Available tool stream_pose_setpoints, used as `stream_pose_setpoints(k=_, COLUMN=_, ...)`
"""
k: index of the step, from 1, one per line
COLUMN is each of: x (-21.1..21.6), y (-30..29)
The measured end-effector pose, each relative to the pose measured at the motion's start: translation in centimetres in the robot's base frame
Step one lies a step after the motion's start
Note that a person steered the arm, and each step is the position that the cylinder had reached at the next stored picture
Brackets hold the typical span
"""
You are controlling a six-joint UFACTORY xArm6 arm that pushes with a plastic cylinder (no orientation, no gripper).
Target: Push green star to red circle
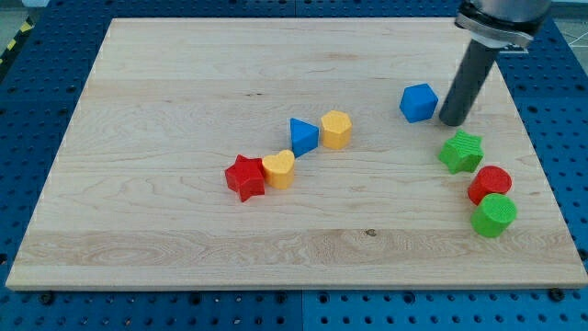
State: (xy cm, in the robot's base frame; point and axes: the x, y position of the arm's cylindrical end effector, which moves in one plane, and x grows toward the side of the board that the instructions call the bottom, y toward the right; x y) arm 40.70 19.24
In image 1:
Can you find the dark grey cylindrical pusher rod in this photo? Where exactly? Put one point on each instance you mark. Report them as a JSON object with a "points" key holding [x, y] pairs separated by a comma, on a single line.
{"points": [[468, 81]]}

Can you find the green star block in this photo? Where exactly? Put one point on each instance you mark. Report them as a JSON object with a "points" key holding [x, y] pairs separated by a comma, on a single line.
{"points": [[462, 152]]}

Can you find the red star block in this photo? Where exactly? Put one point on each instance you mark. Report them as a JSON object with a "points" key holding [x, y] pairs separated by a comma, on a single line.
{"points": [[246, 177]]}

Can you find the blue cube block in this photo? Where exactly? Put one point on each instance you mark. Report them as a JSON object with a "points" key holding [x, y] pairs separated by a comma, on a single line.
{"points": [[418, 102]]}

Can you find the red cylinder block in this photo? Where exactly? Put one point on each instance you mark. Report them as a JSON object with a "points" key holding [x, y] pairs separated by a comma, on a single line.
{"points": [[490, 179]]}

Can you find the green cylinder block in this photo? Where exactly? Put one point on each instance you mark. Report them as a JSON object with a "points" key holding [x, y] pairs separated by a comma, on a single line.
{"points": [[493, 215]]}

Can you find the yellow hexagon block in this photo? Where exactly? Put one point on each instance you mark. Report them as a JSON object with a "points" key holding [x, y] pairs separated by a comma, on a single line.
{"points": [[336, 129]]}

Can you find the blue triangle block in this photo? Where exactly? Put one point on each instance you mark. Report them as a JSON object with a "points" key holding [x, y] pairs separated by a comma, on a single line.
{"points": [[304, 137]]}

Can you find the yellow heart block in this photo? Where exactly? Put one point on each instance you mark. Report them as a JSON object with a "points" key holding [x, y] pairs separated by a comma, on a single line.
{"points": [[279, 169]]}

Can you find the light wooden board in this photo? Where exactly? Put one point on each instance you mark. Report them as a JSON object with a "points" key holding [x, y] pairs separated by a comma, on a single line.
{"points": [[137, 199]]}

